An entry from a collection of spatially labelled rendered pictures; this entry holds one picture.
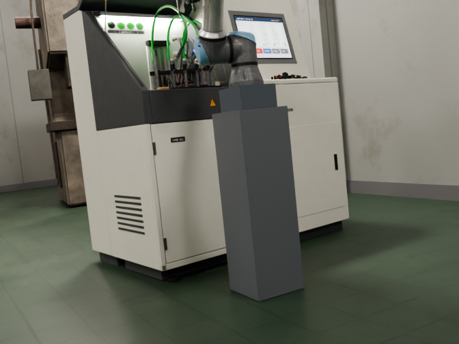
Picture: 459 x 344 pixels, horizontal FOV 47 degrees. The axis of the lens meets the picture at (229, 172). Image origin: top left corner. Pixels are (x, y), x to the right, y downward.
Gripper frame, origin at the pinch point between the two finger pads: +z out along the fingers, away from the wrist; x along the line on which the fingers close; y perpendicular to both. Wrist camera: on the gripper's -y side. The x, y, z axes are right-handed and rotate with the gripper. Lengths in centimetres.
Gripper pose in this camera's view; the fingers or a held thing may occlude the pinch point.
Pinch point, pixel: (186, 11)
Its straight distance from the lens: 278.1
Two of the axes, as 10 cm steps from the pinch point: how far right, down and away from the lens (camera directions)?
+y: 5.3, 6.6, -5.4
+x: 8.5, -3.5, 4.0
